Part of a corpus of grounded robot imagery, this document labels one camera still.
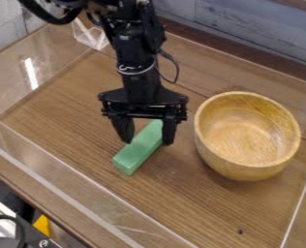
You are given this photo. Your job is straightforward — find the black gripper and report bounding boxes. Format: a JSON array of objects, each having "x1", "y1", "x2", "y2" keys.
[{"x1": 98, "y1": 67, "x2": 189, "y2": 145}]

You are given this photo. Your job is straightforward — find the green rectangular block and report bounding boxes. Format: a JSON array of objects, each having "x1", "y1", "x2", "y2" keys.
[{"x1": 112, "y1": 120, "x2": 162, "y2": 175}]

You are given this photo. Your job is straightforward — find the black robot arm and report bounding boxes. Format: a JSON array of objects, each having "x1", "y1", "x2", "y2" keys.
[{"x1": 18, "y1": 0, "x2": 189, "y2": 145}]

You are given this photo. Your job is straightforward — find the brown wooden bowl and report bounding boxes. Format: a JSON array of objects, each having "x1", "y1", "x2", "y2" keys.
[{"x1": 194, "y1": 91, "x2": 301, "y2": 181}]

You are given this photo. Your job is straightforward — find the yellow tag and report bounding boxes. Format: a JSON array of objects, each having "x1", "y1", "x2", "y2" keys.
[{"x1": 33, "y1": 215, "x2": 52, "y2": 236}]

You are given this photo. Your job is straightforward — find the clear acrylic corner bracket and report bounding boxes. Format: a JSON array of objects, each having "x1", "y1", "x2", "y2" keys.
[{"x1": 72, "y1": 18, "x2": 110, "y2": 50}]

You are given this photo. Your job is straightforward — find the clear acrylic tray wall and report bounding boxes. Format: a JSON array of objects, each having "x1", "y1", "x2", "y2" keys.
[{"x1": 0, "y1": 112, "x2": 197, "y2": 248}]

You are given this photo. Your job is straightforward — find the black cable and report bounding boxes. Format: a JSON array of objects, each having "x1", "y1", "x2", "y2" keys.
[{"x1": 0, "y1": 214, "x2": 25, "y2": 248}]

